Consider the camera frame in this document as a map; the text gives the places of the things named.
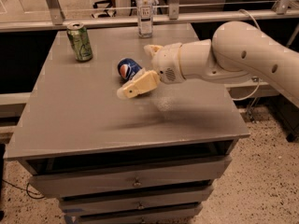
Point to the grey drawer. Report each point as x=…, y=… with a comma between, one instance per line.
x=130, y=177
x=146, y=216
x=137, y=199

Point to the green soda can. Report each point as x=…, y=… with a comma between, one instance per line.
x=80, y=42

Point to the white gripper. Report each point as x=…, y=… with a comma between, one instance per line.
x=166, y=62

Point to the grey drawer cabinet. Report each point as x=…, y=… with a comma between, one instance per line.
x=75, y=122

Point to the middle grey drawer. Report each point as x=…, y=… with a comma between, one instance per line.
x=137, y=199

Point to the blue pepsi can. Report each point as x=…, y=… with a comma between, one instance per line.
x=128, y=68

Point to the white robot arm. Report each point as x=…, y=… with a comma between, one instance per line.
x=236, y=52

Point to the metal railing frame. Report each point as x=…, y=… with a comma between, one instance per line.
x=27, y=15

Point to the bottom grey drawer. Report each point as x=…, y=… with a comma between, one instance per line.
x=146, y=216

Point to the clear water bottle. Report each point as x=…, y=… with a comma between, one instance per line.
x=145, y=17

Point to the top grey drawer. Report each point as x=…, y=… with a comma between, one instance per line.
x=130, y=177

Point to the black office chair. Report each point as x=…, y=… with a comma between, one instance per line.
x=107, y=12

